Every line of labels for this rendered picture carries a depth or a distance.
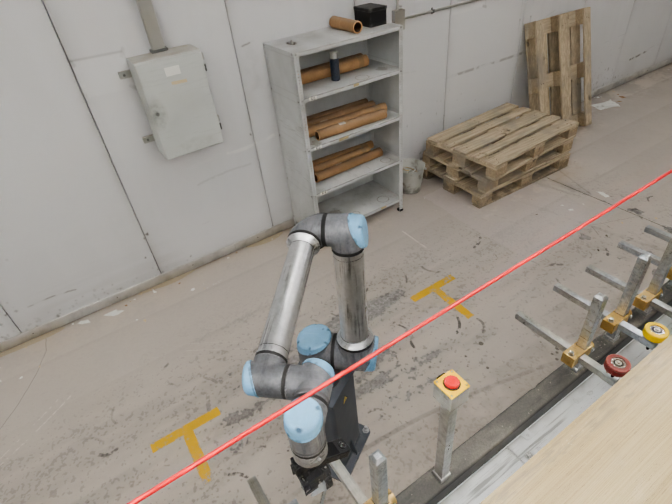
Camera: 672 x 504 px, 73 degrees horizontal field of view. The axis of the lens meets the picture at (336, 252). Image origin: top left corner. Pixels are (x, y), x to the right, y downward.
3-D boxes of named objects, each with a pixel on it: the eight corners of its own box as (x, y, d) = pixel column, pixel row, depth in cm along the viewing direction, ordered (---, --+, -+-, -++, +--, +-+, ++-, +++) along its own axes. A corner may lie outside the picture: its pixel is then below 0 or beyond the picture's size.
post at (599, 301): (564, 377, 189) (594, 294, 159) (569, 373, 190) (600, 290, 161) (571, 383, 187) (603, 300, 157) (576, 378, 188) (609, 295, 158)
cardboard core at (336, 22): (328, 16, 323) (352, 21, 302) (337, 14, 326) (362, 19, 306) (329, 28, 328) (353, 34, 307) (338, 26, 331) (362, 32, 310)
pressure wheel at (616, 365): (619, 374, 168) (629, 354, 161) (624, 392, 162) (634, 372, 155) (595, 371, 170) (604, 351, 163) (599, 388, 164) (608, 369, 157)
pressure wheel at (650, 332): (664, 351, 175) (675, 331, 168) (650, 360, 172) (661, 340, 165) (644, 337, 180) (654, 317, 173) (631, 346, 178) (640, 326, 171)
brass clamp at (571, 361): (558, 359, 177) (561, 351, 174) (579, 342, 182) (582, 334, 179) (573, 369, 173) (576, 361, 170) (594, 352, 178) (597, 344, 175)
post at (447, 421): (431, 473, 155) (438, 397, 128) (442, 465, 157) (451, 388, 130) (441, 484, 152) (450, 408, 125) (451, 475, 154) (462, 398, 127)
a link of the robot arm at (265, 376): (292, 205, 157) (233, 383, 112) (327, 205, 155) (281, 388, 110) (298, 229, 166) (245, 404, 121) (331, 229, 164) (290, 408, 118)
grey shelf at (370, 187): (294, 225, 407) (261, 42, 312) (373, 191, 442) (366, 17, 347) (320, 249, 377) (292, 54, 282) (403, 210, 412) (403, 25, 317)
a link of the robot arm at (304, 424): (326, 395, 106) (317, 434, 99) (330, 424, 114) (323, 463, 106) (287, 391, 108) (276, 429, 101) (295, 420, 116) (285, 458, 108)
